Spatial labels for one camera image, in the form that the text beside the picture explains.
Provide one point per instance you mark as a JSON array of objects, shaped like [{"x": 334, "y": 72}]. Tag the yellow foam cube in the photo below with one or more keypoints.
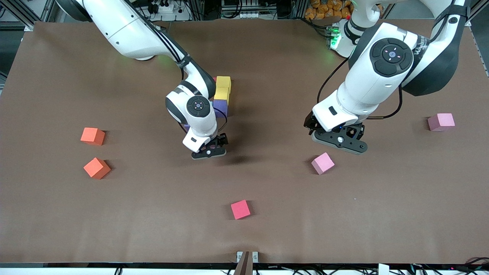
[
  {"x": 224, "y": 81},
  {"x": 222, "y": 94}
]

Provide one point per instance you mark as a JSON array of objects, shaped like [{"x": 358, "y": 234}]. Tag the small metal bracket plate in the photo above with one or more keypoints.
[{"x": 256, "y": 256}]

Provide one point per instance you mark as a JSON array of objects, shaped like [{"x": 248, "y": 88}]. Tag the grey electronics rack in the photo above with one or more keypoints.
[{"x": 248, "y": 15}]

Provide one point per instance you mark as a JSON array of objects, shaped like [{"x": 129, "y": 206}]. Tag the aluminium frame post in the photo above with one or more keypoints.
[
  {"x": 29, "y": 26},
  {"x": 475, "y": 9}
]

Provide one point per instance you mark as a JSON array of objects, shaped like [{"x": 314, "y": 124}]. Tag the brown table cover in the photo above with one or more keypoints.
[{"x": 267, "y": 210}]

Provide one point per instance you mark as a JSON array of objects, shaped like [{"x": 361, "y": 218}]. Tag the orange snack bag pile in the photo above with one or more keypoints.
[{"x": 324, "y": 9}]

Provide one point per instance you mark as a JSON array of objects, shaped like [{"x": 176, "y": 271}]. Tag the small white box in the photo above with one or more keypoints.
[{"x": 383, "y": 269}]

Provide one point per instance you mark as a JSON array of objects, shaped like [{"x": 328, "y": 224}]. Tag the orange foam cube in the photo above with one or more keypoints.
[
  {"x": 93, "y": 136},
  {"x": 97, "y": 168}
]

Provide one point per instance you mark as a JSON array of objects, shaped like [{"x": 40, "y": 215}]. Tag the white power strip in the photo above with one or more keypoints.
[{"x": 179, "y": 16}]

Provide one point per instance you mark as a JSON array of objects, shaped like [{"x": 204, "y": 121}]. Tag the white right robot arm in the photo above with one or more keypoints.
[{"x": 122, "y": 30}]

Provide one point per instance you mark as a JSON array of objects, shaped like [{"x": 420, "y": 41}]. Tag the pink foam cube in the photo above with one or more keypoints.
[
  {"x": 441, "y": 122},
  {"x": 323, "y": 163}
]

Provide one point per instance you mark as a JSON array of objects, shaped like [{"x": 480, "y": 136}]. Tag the brown camera pole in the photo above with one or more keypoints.
[{"x": 244, "y": 267}]

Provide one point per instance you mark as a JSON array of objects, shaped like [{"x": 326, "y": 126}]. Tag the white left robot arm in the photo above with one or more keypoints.
[{"x": 363, "y": 95}]

